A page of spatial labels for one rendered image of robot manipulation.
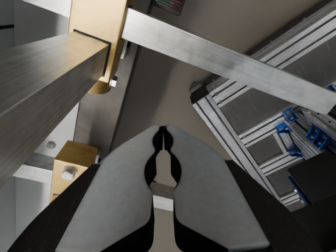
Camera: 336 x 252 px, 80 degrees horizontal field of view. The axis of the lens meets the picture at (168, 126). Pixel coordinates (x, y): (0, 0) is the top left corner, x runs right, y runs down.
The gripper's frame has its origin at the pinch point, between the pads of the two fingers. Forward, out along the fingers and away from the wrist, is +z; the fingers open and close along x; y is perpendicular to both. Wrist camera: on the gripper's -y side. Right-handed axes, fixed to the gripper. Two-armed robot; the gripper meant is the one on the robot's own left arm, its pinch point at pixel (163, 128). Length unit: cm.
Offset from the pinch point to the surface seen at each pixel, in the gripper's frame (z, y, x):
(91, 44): 8.6, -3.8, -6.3
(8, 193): 30, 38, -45
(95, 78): 8.0, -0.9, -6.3
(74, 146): 15.4, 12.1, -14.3
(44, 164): 13.8, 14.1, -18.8
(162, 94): 95, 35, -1
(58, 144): 32.8, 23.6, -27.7
